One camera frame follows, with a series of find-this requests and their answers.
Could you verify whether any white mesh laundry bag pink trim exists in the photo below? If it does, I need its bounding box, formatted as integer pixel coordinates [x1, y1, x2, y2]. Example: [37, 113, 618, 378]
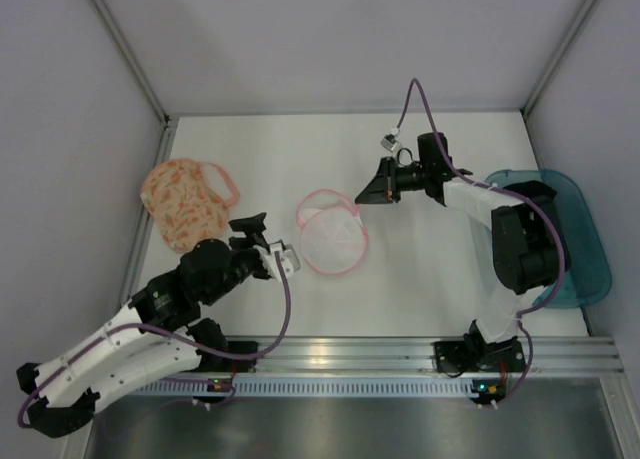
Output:
[296, 189, 370, 276]

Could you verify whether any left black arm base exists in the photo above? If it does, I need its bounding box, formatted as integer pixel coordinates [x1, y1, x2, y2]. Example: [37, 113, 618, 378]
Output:
[193, 337, 258, 373]

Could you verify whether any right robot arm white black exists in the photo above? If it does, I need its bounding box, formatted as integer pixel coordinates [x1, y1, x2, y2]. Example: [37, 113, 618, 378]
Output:
[355, 132, 570, 344]

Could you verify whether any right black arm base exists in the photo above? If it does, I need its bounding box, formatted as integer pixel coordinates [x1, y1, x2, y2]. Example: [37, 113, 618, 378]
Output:
[434, 338, 526, 376]

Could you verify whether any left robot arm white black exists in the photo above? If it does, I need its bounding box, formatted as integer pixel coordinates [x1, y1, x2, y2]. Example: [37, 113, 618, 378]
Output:
[16, 213, 299, 438]

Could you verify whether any orange patterned bra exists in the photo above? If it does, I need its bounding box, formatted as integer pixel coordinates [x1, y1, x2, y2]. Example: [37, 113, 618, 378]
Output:
[140, 158, 240, 254]

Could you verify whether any black garment in basin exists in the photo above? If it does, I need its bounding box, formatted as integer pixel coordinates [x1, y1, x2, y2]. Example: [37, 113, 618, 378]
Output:
[505, 180, 570, 262]

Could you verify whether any teal plastic basin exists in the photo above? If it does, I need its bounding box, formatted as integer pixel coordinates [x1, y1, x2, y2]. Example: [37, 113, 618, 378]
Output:
[486, 169, 612, 309]

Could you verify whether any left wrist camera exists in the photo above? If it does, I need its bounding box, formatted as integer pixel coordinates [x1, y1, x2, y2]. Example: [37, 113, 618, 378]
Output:
[257, 240, 301, 283]

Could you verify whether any slotted white cable duct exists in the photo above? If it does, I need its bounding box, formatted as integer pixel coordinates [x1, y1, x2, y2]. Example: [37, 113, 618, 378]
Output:
[124, 376, 511, 396]

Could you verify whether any right aluminium frame post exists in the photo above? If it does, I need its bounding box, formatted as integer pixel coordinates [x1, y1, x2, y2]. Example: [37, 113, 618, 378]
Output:
[520, 0, 602, 123]

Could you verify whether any aluminium frame post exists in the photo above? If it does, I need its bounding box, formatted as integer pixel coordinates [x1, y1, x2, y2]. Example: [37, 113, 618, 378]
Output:
[520, 0, 602, 123]
[88, 0, 170, 125]

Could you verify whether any left aluminium frame post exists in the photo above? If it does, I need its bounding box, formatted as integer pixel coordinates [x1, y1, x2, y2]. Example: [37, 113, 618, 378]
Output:
[88, 0, 170, 125]

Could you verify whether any aluminium front rail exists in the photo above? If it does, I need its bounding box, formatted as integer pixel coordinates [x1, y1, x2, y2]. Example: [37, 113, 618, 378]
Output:
[254, 337, 624, 378]

